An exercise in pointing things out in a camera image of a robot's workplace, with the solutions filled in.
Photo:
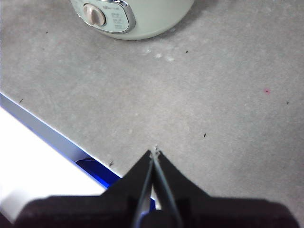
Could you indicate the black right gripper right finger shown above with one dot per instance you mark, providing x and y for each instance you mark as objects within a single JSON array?
[{"x": 225, "y": 213}]

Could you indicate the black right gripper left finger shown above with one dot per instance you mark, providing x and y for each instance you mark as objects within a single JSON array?
[{"x": 95, "y": 211}]

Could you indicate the pale green electric cooking pot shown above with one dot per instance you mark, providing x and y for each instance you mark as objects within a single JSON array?
[{"x": 152, "y": 19}]

